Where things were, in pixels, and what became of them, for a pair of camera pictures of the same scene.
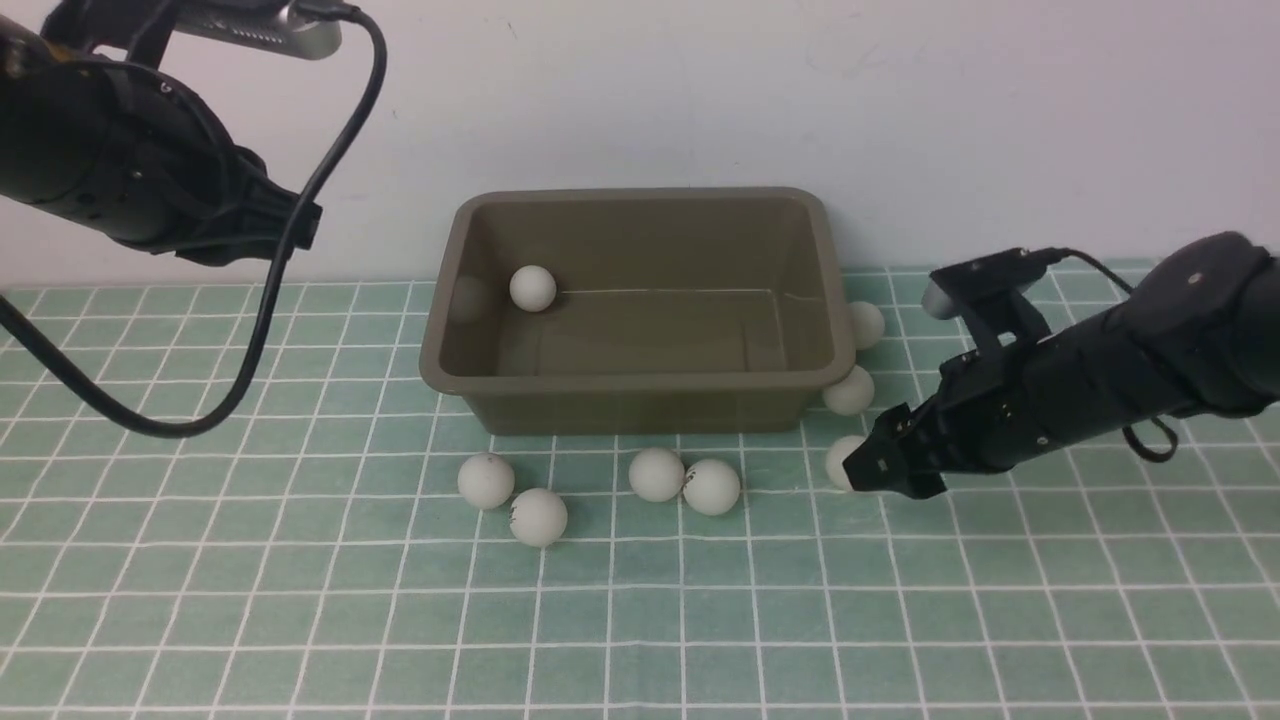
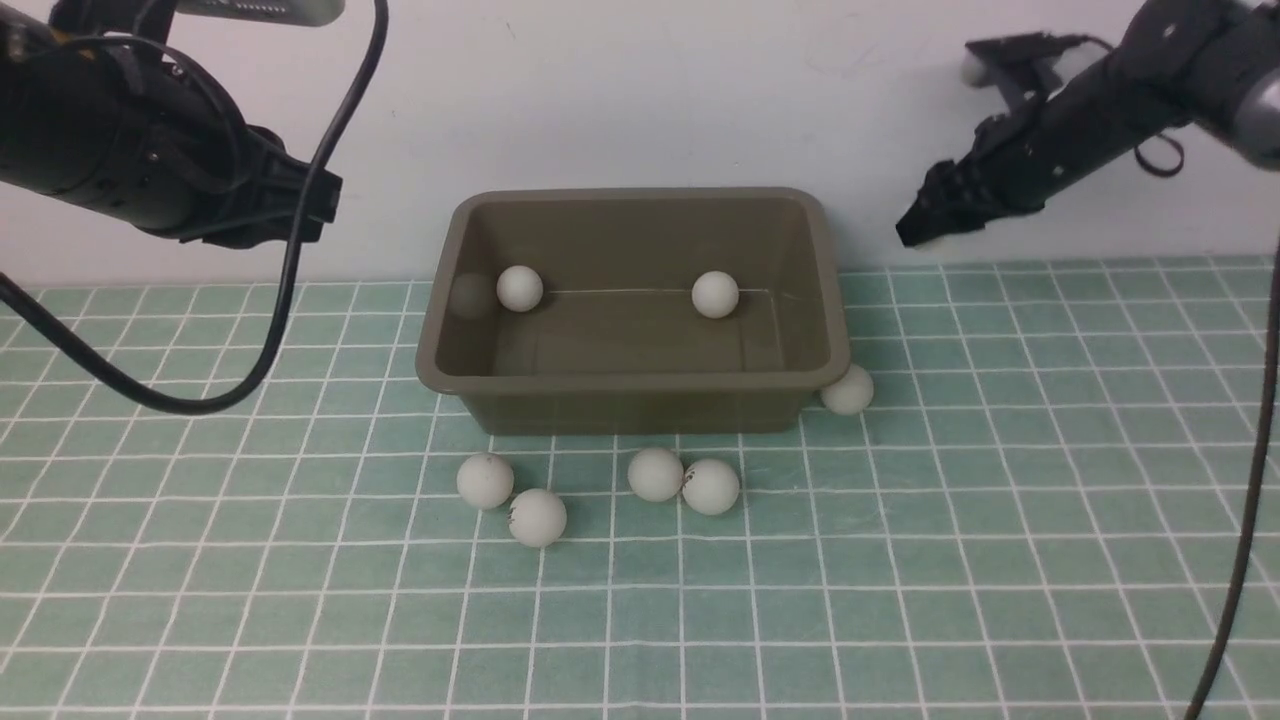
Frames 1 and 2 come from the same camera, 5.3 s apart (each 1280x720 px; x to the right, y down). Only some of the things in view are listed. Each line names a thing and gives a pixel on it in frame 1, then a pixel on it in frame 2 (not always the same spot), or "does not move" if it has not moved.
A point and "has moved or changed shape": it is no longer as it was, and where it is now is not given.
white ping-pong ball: [533, 288] has moved or changed shape
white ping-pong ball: [711, 487] does not move
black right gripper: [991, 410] → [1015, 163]
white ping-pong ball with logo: [538, 517] does not move
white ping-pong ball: [867, 324] → [715, 294]
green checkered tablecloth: [351, 547] does not move
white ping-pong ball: [839, 450] → [960, 241]
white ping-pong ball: [486, 481] does not move
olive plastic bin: [639, 310] does not move
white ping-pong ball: [852, 394] does not move
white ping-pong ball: [656, 474] does not move
